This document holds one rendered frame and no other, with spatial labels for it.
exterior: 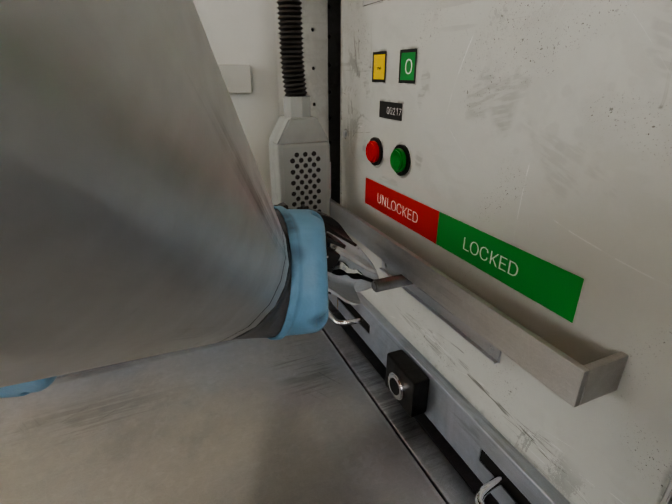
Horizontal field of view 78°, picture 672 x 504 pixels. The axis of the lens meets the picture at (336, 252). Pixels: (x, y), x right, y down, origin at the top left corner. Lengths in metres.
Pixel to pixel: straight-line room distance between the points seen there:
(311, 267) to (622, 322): 0.20
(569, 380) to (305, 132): 0.40
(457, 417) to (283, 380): 0.24
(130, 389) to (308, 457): 0.26
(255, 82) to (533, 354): 0.56
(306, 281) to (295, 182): 0.35
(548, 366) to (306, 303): 0.17
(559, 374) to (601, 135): 0.15
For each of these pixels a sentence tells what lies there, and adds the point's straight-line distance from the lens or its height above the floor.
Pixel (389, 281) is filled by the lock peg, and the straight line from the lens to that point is 0.46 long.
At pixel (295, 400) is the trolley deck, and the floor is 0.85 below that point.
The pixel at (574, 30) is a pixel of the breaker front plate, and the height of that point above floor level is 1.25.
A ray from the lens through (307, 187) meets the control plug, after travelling 0.56.
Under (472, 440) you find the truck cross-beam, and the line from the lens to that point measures 0.46.
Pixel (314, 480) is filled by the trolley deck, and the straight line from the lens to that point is 0.49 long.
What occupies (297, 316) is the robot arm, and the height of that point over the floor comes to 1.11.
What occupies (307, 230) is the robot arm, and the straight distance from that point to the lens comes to 0.22.
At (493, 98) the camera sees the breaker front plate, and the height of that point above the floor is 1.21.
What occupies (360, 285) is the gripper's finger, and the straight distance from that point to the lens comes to 0.46.
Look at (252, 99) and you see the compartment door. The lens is 0.71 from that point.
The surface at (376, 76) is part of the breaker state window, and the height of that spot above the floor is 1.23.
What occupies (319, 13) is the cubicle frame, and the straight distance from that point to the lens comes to 0.67.
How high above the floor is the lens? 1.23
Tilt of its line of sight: 23 degrees down
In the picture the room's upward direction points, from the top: straight up
